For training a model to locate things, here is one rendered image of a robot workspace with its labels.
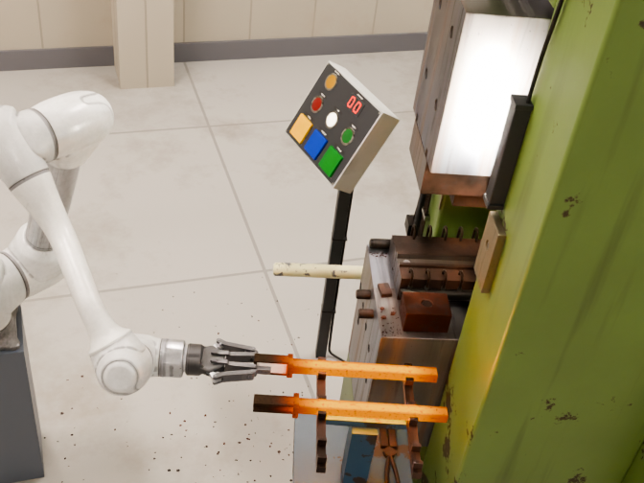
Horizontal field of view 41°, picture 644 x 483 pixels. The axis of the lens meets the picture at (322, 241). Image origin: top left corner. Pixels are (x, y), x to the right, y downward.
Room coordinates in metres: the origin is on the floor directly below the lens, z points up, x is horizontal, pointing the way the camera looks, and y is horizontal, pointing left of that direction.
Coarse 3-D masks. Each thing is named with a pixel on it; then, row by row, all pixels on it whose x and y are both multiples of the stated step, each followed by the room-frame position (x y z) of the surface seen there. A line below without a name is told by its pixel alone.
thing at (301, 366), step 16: (288, 368) 1.38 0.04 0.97; (304, 368) 1.39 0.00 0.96; (320, 368) 1.40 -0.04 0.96; (336, 368) 1.41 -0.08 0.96; (352, 368) 1.41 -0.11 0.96; (368, 368) 1.42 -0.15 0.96; (384, 368) 1.43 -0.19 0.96; (400, 368) 1.44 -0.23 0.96; (416, 368) 1.44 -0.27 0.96; (432, 368) 1.45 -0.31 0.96
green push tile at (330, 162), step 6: (330, 150) 2.24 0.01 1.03; (336, 150) 2.23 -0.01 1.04; (324, 156) 2.24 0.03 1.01; (330, 156) 2.22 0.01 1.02; (336, 156) 2.21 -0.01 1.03; (324, 162) 2.22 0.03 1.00; (330, 162) 2.21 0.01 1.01; (336, 162) 2.19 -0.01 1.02; (324, 168) 2.21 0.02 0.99; (330, 168) 2.19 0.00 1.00; (336, 168) 2.19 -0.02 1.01; (330, 174) 2.18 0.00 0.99
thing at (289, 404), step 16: (256, 400) 1.28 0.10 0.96; (272, 400) 1.28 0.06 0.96; (288, 400) 1.29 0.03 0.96; (304, 400) 1.30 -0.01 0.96; (320, 400) 1.31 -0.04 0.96; (336, 400) 1.31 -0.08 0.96; (352, 416) 1.29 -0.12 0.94; (368, 416) 1.29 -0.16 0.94; (384, 416) 1.29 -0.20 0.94; (400, 416) 1.30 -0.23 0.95; (416, 416) 1.30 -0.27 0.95; (432, 416) 1.30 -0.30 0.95
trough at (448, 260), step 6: (402, 258) 1.82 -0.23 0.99; (408, 258) 1.82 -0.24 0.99; (414, 258) 1.82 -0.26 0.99; (420, 258) 1.83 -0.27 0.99; (426, 258) 1.83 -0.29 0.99; (432, 258) 1.83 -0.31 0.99; (438, 258) 1.83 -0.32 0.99; (444, 258) 1.84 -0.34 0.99; (450, 258) 1.84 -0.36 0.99; (456, 258) 1.84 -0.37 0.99; (462, 258) 1.84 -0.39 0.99; (468, 258) 1.85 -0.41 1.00; (474, 258) 1.85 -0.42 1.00; (468, 264) 1.83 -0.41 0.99
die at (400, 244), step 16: (400, 240) 1.91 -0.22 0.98; (416, 240) 1.92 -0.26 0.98; (432, 240) 1.93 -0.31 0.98; (448, 240) 1.94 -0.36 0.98; (464, 240) 1.95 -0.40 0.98; (480, 240) 1.96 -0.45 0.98; (464, 256) 1.85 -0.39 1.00; (400, 272) 1.75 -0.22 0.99; (416, 272) 1.76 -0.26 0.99; (432, 272) 1.77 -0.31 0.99; (448, 272) 1.78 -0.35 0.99; (464, 272) 1.79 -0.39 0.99; (448, 288) 1.75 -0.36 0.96; (464, 288) 1.75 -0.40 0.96
